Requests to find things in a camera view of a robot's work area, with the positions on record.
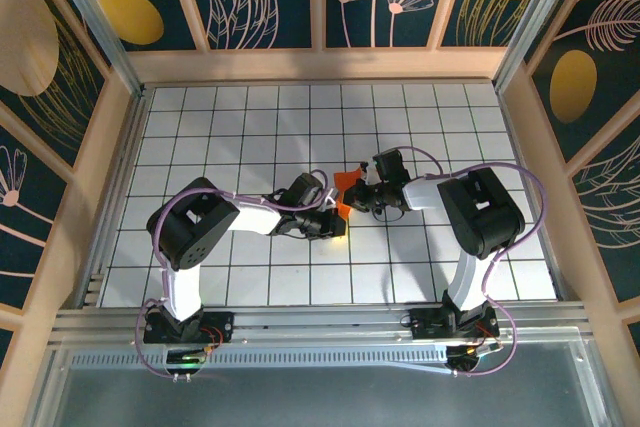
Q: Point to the orange square paper sheet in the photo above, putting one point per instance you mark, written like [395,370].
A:
[345,181]

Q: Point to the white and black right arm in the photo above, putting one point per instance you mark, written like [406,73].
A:
[480,217]

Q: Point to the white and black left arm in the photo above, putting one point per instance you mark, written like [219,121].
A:
[182,287]

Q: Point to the clear cover panel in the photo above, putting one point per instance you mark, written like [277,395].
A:
[320,397]

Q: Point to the aluminium front mounting rail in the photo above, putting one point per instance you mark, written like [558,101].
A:
[320,327]

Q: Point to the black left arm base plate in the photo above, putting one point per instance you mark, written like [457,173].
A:
[222,324]

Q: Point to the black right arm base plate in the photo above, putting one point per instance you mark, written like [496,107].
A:
[425,324]

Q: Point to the aluminium side rail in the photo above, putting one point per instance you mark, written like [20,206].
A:
[529,187]
[120,187]

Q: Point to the aluminium corner post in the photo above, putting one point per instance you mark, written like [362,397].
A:
[95,17]
[540,12]

